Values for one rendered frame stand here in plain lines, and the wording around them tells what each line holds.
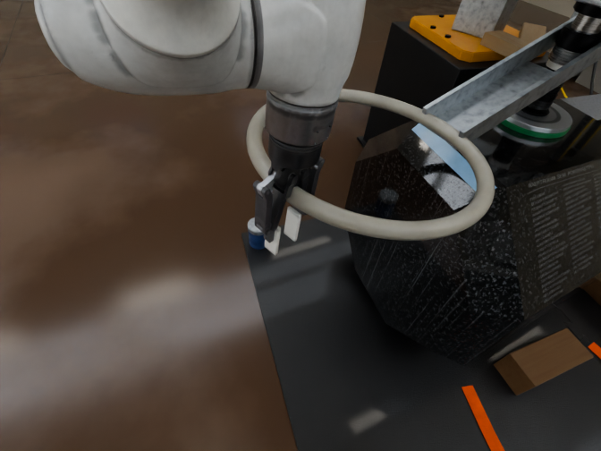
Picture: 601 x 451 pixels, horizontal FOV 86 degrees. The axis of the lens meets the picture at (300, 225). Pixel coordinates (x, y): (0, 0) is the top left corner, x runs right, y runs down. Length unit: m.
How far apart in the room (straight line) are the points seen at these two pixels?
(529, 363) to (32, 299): 1.95
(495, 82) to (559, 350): 1.02
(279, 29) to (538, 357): 1.41
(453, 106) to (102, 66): 0.79
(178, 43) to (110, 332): 1.34
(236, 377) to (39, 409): 0.65
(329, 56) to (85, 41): 0.21
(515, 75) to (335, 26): 0.76
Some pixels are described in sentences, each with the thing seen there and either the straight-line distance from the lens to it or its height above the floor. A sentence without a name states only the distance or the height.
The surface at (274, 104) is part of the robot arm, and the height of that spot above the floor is 1.08.
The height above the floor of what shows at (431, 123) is 0.88.
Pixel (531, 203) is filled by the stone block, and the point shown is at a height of 0.76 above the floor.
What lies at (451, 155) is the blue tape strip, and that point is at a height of 0.78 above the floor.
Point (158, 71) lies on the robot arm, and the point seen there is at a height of 1.15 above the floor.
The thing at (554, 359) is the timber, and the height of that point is 0.13.
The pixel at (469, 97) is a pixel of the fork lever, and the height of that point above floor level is 0.91.
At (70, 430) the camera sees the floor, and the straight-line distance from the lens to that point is 1.45.
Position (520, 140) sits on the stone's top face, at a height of 0.80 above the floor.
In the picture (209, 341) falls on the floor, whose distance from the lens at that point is 1.39.
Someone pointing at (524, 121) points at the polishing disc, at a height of 0.83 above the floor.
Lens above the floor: 1.27
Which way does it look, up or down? 48 degrees down
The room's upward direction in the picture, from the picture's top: 6 degrees clockwise
